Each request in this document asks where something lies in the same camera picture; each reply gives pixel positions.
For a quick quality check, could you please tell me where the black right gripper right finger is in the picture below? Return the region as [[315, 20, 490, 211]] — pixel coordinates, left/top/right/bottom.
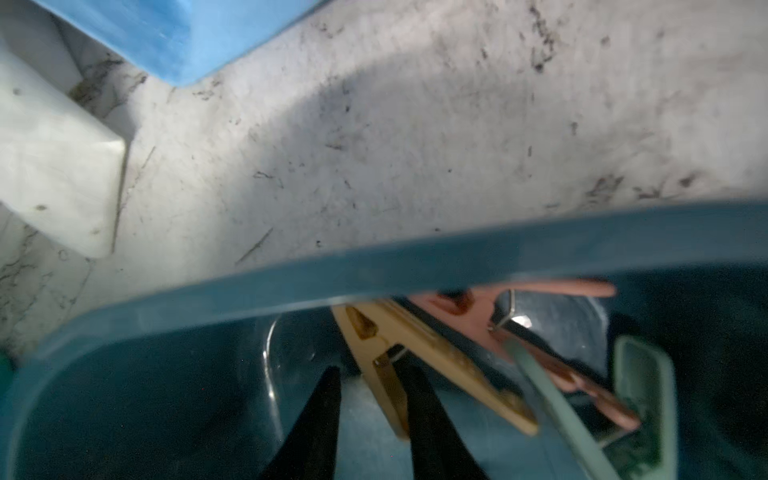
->
[[397, 362, 488, 479]]

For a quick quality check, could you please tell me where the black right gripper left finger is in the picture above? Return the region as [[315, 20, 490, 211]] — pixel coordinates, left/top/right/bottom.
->
[[260, 366, 342, 479]]

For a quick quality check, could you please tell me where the yellow clothespin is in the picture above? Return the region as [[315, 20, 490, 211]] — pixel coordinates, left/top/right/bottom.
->
[[331, 300, 539, 441]]

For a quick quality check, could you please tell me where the white t-shirt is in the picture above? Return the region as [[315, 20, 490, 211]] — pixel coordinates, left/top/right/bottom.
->
[[1, 1, 126, 258]]

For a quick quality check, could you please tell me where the light blue t-shirt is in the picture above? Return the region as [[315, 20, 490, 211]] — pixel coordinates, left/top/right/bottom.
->
[[37, 0, 323, 86]]

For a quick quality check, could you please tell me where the dark teal clothespin tray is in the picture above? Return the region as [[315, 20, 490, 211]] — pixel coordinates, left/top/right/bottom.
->
[[1, 202, 767, 479]]

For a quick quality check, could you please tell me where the salmon pink clothespin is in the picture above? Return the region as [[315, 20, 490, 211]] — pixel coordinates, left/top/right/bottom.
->
[[408, 279, 641, 432]]

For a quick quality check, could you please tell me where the mint green clothespin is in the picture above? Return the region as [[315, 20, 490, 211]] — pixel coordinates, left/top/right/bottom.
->
[[503, 336, 679, 479]]

